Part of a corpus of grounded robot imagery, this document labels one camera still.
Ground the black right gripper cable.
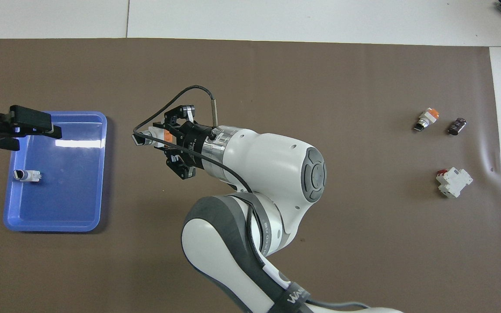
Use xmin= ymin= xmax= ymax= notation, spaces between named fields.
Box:
xmin=132 ymin=85 xmax=371 ymax=310

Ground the large brown table mat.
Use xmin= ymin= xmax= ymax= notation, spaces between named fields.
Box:
xmin=0 ymin=38 xmax=501 ymax=313

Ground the grey white selector switch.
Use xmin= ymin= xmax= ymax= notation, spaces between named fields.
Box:
xmin=13 ymin=169 xmax=43 ymax=183

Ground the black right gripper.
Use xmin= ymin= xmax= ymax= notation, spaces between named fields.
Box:
xmin=152 ymin=104 xmax=215 ymax=180

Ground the dark cylindrical capacitor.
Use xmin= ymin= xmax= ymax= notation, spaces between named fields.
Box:
xmin=448 ymin=117 xmax=468 ymax=136

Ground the blue plastic tray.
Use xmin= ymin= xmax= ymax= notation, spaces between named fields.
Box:
xmin=3 ymin=111 xmax=108 ymax=233

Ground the white circuit breaker red lever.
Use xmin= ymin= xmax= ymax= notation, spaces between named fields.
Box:
xmin=436 ymin=167 xmax=474 ymax=199

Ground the orange white selector switch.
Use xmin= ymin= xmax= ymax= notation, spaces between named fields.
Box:
xmin=132 ymin=129 xmax=175 ymax=149
xmin=413 ymin=107 xmax=441 ymax=132

